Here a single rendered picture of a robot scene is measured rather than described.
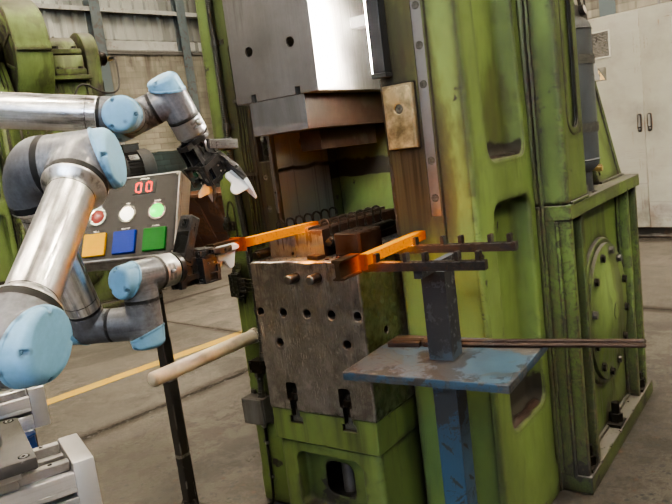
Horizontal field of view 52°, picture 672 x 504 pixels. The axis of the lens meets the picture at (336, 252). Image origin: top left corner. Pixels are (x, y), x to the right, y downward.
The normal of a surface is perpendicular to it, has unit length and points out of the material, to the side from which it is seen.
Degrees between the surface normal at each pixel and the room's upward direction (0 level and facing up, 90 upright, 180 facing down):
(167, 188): 60
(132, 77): 87
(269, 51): 90
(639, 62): 90
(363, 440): 90
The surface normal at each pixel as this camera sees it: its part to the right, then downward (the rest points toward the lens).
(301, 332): -0.58, 0.19
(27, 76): 0.63, 0.44
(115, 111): 0.13, 0.14
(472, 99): 0.80, -0.03
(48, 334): 0.98, 0.00
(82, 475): 0.52, 0.07
